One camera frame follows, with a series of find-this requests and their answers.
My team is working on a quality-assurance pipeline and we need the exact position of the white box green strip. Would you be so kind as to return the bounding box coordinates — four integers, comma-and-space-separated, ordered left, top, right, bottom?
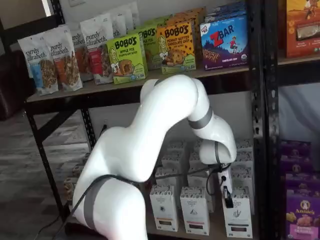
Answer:
221, 193, 252, 239

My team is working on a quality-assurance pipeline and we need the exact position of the wooden neighbour shelf board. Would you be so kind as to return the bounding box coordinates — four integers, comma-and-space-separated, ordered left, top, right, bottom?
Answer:
277, 51, 320, 66

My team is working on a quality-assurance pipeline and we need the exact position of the green Bobo's apple pie box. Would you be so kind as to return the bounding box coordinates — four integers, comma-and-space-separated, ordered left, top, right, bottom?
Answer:
136, 24, 163, 71
106, 33, 149, 85
143, 14, 175, 28

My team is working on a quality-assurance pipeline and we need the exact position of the orange Bobo's peanut butter box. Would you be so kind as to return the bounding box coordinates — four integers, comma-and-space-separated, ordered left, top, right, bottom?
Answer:
172, 6, 208, 70
156, 20, 197, 75

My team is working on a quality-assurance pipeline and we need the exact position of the orange Annie's box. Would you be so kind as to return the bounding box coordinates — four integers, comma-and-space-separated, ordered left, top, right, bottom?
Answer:
285, 0, 320, 59

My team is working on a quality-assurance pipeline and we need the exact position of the Purely Elizabeth bag orange label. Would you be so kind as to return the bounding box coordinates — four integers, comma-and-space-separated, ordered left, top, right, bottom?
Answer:
46, 24, 84, 92

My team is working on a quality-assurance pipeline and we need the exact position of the Purely Elizabeth bag brown label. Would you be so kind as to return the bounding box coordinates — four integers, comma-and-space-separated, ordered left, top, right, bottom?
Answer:
69, 28, 94, 83

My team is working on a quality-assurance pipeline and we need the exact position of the white plastic sheet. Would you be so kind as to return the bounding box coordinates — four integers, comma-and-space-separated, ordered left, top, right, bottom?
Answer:
278, 86, 320, 142

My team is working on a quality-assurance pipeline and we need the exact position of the blue Z Bar box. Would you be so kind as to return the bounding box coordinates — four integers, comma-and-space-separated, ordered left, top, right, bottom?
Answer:
204, 1, 248, 23
199, 16, 250, 71

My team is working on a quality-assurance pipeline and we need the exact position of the wooden shelf board with snacks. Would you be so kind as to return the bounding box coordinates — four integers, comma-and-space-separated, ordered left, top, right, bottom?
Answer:
25, 65, 252, 104

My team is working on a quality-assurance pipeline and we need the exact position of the white organic pantry box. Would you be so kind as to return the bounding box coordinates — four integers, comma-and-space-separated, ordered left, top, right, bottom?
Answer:
154, 166, 177, 187
231, 166, 255, 196
235, 149, 254, 168
189, 151, 205, 171
187, 167, 216, 188
161, 152, 187, 171

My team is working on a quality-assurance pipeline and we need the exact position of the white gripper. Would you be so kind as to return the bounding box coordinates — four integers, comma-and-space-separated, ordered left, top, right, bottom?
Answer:
218, 167, 234, 209

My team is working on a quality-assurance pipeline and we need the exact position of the white box pink strip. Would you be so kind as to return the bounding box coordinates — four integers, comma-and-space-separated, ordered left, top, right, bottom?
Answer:
179, 186, 211, 236

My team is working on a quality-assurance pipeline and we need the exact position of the purple Annie's box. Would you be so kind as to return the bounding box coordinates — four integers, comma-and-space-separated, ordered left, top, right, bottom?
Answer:
284, 172, 320, 195
285, 189, 320, 240
279, 140, 313, 176

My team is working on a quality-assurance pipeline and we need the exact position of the Purely Elizabeth bag blue label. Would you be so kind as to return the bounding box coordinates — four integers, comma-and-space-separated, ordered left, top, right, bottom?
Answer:
17, 32, 60, 96

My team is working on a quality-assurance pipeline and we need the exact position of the white granola bag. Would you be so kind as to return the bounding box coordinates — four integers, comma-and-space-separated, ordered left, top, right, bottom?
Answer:
109, 7, 135, 38

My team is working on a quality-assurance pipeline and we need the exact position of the Purely Elizabeth bag red label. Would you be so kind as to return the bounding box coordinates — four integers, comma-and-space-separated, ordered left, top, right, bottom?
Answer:
79, 13, 115, 85

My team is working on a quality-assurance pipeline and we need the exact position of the white box orange strip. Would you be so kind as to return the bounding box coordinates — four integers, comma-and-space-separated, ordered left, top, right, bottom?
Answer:
149, 184, 180, 231

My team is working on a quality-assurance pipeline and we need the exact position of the black metal neighbour shelf frame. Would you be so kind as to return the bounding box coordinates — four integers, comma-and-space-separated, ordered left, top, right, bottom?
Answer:
263, 0, 320, 240

